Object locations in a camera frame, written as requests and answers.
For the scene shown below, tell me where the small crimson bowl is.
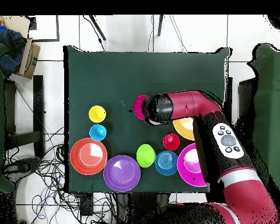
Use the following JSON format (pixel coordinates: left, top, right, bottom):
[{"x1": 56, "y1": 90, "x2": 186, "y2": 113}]
[{"x1": 132, "y1": 94, "x2": 149, "y2": 121}]

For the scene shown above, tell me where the green bowl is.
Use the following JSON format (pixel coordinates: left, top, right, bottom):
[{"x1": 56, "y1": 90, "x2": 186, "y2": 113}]
[{"x1": 136, "y1": 143, "x2": 158, "y2": 169}]

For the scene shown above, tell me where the red cup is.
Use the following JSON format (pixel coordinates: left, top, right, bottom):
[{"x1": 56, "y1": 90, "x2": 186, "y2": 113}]
[{"x1": 162, "y1": 133, "x2": 181, "y2": 151}]

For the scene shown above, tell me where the blue cup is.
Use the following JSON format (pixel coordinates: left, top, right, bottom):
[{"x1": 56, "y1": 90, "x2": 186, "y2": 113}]
[{"x1": 89, "y1": 124, "x2": 107, "y2": 142}]

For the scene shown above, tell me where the yellow cup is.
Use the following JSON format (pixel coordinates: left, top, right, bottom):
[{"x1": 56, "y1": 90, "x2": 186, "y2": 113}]
[{"x1": 88, "y1": 105, "x2": 107, "y2": 124}]

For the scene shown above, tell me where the large orange bowl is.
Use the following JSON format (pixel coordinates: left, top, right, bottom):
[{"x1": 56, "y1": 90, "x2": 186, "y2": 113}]
[{"x1": 172, "y1": 117, "x2": 196, "y2": 141}]

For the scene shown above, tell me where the blue bowl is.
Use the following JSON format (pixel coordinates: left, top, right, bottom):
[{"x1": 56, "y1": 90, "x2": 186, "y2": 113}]
[{"x1": 154, "y1": 150, "x2": 179, "y2": 176}]

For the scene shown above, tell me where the dark green tablecloth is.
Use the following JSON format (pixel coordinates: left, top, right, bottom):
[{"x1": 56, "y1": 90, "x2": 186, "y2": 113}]
[{"x1": 63, "y1": 45, "x2": 233, "y2": 194}]

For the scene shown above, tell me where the purple bowl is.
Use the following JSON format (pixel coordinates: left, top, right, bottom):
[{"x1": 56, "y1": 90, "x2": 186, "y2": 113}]
[{"x1": 103, "y1": 155, "x2": 142, "y2": 193}]

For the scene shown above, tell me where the red-orange bowl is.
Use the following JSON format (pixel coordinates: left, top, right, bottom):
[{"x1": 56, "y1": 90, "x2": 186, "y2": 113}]
[{"x1": 69, "y1": 137, "x2": 109, "y2": 176}]

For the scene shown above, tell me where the large pink bowl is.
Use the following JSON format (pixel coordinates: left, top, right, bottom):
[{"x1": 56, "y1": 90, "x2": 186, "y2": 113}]
[{"x1": 176, "y1": 143, "x2": 209, "y2": 188}]

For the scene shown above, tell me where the black tripod leg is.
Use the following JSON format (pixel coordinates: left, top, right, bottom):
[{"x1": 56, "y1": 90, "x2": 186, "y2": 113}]
[
  {"x1": 157, "y1": 15, "x2": 165, "y2": 37},
  {"x1": 88, "y1": 15, "x2": 107, "y2": 41}
]

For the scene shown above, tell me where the brown cardboard box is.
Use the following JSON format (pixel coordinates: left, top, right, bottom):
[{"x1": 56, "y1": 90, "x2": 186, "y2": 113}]
[{"x1": 15, "y1": 38, "x2": 41, "y2": 79}]

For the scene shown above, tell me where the blue fabric bundle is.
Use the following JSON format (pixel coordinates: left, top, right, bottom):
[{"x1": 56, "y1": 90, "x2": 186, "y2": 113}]
[{"x1": 0, "y1": 24, "x2": 26, "y2": 76}]

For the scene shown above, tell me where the tangle of floor cables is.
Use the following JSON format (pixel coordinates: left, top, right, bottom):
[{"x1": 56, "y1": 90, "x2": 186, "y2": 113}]
[{"x1": 4, "y1": 127, "x2": 117, "y2": 224}]

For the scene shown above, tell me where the black stool frame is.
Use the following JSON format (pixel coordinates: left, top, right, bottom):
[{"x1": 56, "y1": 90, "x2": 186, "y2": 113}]
[{"x1": 3, "y1": 75, "x2": 46, "y2": 159}]

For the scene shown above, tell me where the black pedestal foot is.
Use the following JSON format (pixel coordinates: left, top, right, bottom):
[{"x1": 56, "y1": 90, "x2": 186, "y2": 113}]
[{"x1": 2, "y1": 157, "x2": 41, "y2": 180}]

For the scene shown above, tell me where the white panel black frame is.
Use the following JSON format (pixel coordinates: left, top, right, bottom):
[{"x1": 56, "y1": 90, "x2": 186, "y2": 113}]
[{"x1": 27, "y1": 15, "x2": 60, "y2": 43}]

